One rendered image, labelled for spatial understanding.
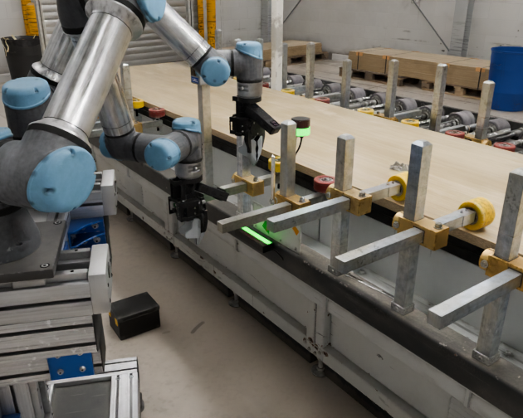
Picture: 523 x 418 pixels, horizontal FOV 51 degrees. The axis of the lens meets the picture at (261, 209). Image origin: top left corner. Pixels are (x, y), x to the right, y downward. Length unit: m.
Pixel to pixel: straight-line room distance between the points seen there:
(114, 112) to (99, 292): 0.45
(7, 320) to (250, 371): 1.39
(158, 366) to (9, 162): 1.59
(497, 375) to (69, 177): 1.00
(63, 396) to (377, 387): 1.09
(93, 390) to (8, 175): 1.20
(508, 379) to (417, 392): 0.66
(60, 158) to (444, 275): 1.13
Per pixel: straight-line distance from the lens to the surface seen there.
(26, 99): 1.53
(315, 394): 2.30
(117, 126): 1.38
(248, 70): 1.60
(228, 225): 1.60
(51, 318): 1.17
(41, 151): 0.98
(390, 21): 10.14
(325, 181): 1.81
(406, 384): 2.02
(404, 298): 1.49
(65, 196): 0.98
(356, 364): 2.18
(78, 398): 2.05
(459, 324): 1.67
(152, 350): 2.54
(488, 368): 1.40
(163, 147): 1.33
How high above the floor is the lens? 1.53
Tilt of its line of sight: 23 degrees down
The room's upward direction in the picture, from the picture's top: straight up
